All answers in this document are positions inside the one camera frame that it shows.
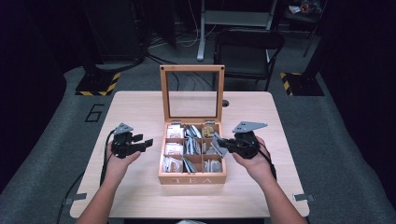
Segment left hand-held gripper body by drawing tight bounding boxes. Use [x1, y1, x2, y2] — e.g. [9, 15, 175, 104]
[110, 122, 140, 160]

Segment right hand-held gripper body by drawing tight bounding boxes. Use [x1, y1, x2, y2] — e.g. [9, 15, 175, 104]
[228, 120, 269, 160]

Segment grey tea bag packet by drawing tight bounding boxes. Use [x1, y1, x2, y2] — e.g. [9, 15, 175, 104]
[210, 133, 230, 159]

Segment wooden tea box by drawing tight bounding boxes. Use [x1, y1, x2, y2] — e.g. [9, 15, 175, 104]
[157, 63, 228, 186]

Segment person's left hand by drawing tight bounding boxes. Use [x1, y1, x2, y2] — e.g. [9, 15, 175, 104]
[104, 141, 142, 185]

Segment person's right hand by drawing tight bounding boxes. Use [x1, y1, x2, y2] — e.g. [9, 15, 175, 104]
[232, 136, 276, 187]

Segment yellow tea bag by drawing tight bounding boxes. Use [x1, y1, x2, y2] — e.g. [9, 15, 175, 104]
[202, 125, 217, 139]

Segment stack of white tea bags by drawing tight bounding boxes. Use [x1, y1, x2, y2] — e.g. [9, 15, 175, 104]
[165, 123, 185, 139]
[163, 142, 184, 156]
[162, 156, 184, 174]

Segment striped black stand base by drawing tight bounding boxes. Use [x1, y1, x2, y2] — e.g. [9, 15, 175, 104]
[75, 63, 122, 97]
[278, 71, 325, 97]

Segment grey tape strip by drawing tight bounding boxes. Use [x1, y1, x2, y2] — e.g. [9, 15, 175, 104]
[63, 192, 89, 206]
[292, 192, 315, 203]

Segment black folding chair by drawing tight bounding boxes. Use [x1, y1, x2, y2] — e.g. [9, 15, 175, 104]
[212, 27, 286, 91]

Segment black cabinet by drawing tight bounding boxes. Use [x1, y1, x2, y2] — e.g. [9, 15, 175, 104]
[81, 0, 148, 64]

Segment dark side table with clutter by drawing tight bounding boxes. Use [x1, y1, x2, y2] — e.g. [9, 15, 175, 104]
[279, 0, 326, 59]

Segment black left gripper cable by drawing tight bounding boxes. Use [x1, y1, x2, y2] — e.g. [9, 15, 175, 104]
[56, 129, 117, 224]

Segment white floor cables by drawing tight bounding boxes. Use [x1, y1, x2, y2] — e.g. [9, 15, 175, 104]
[147, 0, 219, 63]

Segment white metal desk frame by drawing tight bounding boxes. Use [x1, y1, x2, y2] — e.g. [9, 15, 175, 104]
[196, 0, 278, 63]

